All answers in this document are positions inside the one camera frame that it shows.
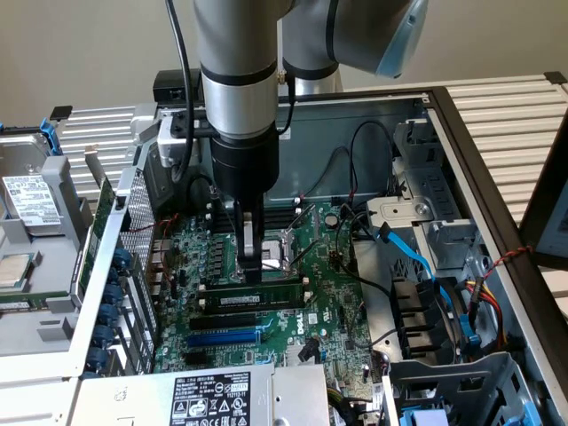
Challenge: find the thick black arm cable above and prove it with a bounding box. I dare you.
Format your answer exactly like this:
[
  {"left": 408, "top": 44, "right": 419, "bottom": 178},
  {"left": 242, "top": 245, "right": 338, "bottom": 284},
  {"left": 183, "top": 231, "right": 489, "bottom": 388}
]
[{"left": 164, "top": 0, "right": 200, "bottom": 184}]

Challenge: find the black box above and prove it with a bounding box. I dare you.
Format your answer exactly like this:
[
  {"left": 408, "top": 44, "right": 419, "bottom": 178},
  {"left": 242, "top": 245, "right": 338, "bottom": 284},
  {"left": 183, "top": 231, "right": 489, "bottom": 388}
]
[{"left": 153, "top": 69, "right": 200, "bottom": 102}]

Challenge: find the green motherboard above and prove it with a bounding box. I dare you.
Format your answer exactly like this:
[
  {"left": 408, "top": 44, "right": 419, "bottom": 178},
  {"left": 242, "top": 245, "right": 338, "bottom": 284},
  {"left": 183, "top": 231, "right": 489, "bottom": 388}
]
[{"left": 153, "top": 201, "right": 385, "bottom": 403}]

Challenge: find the grey metal drive cage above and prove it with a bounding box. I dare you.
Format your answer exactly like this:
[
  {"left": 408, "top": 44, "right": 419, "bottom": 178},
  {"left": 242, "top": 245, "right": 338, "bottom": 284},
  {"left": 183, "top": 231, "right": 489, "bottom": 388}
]
[{"left": 382, "top": 351, "right": 549, "bottom": 426}]

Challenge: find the RAM slot with white clips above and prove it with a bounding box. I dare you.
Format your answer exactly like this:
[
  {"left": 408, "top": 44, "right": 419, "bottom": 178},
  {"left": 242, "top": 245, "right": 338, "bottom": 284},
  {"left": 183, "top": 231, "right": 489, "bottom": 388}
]
[
  {"left": 203, "top": 207, "right": 304, "bottom": 228},
  {"left": 197, "top": 277, "right": 311, "bottom": 297},
  {"left": 203, "top": 198, "right": 302, "bottom": 217},
  {"left": 195, "top": 290, "right": 312, "bottom": 318}
]

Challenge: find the blue plastic drive bracket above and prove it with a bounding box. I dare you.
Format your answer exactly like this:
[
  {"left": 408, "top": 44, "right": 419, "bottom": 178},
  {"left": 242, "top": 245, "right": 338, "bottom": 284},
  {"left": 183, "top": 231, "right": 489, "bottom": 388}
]
[{"left": 401, "top": 406, "right": 450, "bottom": 426}]

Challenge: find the silver hard disk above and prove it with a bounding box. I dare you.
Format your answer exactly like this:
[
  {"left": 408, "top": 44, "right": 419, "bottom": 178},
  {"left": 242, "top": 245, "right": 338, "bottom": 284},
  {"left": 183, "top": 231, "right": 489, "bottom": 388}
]
[{"left": 0, "top": 132, "right": 63, "bottom": 236}]

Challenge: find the metal disk bay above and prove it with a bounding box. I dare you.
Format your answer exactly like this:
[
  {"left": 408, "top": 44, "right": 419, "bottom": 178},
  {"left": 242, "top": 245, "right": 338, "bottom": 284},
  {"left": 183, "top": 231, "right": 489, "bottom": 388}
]
[{"left": 366, "top": 118, "right": 487, "bottom": 272}]

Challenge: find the blue card retention clip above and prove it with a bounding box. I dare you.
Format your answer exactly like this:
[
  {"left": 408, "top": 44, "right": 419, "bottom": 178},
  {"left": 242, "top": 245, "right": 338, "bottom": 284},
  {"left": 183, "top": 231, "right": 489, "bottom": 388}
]
[
  {"left": 98, "top": 303, "right": 121, "bottom": 328},
  {"left": 110, "top": 247, "right": 130, "bottom": 279},
  {"left": 105, "top": 281, "right": 126, "bottom": 307},
  {"left": 86, "top": 346, "right": 110, "bottom": 373},
  {"left": 92, "top": 325, "right": 115, "bottom": 351}
]

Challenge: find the blue disk carrier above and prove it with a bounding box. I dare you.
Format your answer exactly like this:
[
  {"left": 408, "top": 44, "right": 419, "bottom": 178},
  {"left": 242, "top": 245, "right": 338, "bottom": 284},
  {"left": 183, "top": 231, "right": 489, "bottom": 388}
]
[{"left": 0, "top": 115, "right": 62, "bottom": 157}]

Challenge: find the blue flat wire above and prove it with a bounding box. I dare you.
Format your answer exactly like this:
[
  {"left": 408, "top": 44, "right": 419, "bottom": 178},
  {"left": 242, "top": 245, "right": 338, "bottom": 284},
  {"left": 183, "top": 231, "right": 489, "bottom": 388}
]
[{"left": 375, "top": 223, "right": 484, "bottom": 352}]

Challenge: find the silver finned heat sink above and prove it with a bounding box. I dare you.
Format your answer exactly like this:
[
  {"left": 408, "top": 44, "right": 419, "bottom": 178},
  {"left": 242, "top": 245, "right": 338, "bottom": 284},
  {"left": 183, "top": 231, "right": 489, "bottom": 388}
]
[{"left": 285, "top": 343, "right": 321, "bottom": 367}]

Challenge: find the grey parts rack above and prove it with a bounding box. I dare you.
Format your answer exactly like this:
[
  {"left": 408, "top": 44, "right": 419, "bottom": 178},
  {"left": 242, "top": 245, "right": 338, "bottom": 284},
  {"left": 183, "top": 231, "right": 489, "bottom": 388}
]
[{"left": 0, "top": 153, "right": 95, "bottom": 356}]

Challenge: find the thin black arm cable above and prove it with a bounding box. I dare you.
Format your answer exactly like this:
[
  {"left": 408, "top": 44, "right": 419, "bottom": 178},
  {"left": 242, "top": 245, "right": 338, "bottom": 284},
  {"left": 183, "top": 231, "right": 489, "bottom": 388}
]
[{"left": 275, "top": 69, "right": 297, "bottom": 137}]

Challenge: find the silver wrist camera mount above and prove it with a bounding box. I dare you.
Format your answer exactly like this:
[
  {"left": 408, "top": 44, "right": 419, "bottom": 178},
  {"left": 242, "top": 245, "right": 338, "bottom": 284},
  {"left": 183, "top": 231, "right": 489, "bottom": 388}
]
[{"left": 155, "top": 110, "right": 214, "bottom": 170}]

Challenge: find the blue expansion slot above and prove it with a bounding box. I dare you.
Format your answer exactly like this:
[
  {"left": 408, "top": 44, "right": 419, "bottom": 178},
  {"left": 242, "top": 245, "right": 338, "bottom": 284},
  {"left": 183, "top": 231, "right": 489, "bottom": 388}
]
[{"left": 185, "top": 326, "right": 272, "bottom": 350}]

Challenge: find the black wire with metal clip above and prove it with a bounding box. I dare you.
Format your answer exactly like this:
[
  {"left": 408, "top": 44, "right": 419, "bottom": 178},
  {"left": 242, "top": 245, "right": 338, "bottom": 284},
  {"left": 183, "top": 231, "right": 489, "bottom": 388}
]
[{"left": 187, "top": 174, "right": 223, "bottom": 215}]

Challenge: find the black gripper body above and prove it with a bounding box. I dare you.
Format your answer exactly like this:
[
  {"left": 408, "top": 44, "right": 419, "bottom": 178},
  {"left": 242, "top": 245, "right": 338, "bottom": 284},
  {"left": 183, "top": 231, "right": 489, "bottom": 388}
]
[{"left": 210, "top": 128, "right": 281, "bottom": 204}]

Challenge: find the silver power supply with label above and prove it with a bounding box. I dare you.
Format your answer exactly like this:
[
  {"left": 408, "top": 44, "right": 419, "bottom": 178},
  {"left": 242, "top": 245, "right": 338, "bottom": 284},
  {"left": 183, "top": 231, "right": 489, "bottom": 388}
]
[{"left": 78, "top": 362, "right": 330, "bottom": 426}]

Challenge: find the red black twisted wire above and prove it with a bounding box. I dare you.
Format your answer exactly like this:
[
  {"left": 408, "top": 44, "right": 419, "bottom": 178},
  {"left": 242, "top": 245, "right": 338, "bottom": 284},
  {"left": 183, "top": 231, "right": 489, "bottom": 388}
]
[
  {"left": 481, "top": 245, "right": 534, "bottom": 281},
  {"left": 126, "top": 211, "right": 182, "bottom": 288}
]

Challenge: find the green RAM stick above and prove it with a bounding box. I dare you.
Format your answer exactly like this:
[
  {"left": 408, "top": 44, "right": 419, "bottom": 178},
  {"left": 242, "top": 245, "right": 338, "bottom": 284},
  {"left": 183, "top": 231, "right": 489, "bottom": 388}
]
[
  {"left": 0, "top": 297, "right": 50, "bottom": 312},
  {"left": 204, "top": 279, "right": 307, "bottom": 312}
]

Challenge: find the CPU socket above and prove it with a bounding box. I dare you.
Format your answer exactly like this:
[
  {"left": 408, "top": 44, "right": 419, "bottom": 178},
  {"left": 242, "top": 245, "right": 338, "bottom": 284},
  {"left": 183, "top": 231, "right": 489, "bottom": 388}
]
[{"left": 228, "top": 228, "right": 303, "bottom": 283}]

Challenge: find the black framed monitor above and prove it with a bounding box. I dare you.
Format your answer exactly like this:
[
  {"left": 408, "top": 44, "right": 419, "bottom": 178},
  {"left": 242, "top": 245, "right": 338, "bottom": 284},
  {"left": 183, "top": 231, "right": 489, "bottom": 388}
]
[{"left": 517, "top": 118, "right": 568, "bottom": 272}]

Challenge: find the RAM slot with black clips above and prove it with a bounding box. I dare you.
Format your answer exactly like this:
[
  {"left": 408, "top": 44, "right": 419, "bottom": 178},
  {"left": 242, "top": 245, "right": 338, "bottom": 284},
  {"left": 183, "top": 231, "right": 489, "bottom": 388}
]
[
  {"left": 215, "top": 208, "right": 296, "bottom": 222},
  {"left": 215, "top": 219, "right": 294, "bottom": 235}
]

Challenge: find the coloured power wire bundle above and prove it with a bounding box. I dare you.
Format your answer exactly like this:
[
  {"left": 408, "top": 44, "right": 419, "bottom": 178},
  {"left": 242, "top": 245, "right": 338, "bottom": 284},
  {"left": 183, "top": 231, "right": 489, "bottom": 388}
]
[{"left": 464, "top": 275, "right": 510, "bottom": 352}]

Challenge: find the grey metal PC case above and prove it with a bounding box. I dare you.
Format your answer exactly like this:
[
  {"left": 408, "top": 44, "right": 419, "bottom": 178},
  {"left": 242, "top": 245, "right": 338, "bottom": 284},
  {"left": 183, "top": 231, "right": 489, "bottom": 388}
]
[{"left": 66, "top": 86, "right": 568, "bottom": 426}]

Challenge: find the black wire plug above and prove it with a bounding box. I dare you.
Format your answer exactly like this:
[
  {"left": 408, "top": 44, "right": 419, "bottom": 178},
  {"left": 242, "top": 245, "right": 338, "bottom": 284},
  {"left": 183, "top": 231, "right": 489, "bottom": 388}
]
[{"left": 300, "top": 337, "right": 322, "bottom": 361}]

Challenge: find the thin metal locking lever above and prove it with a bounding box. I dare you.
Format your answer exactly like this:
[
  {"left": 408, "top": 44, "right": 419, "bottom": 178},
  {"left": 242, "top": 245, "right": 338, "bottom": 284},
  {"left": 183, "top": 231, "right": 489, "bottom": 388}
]
[
  {"left": 290, "top": 241, "right": 322, "bottom": 271},
  {"left": 220, "top": 201, "right": 237, "bottom": 235}
]

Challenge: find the black fan shroud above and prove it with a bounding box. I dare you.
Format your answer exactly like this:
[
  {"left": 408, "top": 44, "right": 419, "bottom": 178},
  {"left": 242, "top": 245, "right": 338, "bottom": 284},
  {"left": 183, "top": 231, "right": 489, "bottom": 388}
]
[{"left": 389, "top": 275, "right": 469, "bottom": 361}]

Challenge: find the silver CPU chip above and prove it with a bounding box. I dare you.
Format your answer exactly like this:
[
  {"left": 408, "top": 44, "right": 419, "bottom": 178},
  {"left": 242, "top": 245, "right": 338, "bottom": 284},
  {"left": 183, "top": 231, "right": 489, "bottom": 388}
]
[{"left": 0, "top": 252, "right": 36, "bottom": 290}]

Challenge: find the long black expansion slot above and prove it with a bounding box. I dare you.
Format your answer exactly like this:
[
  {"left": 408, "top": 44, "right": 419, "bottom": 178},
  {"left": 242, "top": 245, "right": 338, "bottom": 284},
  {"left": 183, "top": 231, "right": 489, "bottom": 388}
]
[{"left": 189, "top": 312, "right": 258, "bottom": 333}]

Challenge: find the green graphics card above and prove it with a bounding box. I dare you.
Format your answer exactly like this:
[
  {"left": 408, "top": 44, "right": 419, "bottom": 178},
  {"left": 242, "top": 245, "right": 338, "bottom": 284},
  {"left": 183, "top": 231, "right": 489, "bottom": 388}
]
[{"left": 70, "top": 142, "right": 121, "bottom": 308}]

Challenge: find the thin black wire loop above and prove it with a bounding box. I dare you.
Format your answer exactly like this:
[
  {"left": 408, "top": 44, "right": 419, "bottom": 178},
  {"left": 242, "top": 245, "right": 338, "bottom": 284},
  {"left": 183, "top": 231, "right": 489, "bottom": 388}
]
[
  {"left": 304, "top": 145, "right": 357, "bottom": 201},
  {"left": 349, "top": 120, "right": 396, "bottom": 196}
]

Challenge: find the metal socket cover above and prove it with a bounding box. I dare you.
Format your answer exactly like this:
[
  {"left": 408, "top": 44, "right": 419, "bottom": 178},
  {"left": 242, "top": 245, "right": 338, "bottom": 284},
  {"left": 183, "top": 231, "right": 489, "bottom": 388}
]
[{"left": 283, "top": 202, "right": 320, "bottom": 268}]

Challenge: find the thick black wire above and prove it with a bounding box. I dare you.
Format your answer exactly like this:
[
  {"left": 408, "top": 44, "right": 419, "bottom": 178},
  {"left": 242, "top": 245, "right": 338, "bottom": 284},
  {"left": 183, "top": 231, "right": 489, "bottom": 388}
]
[{"left": 335, "top": 201, "right": 396, "bottom": 296}]

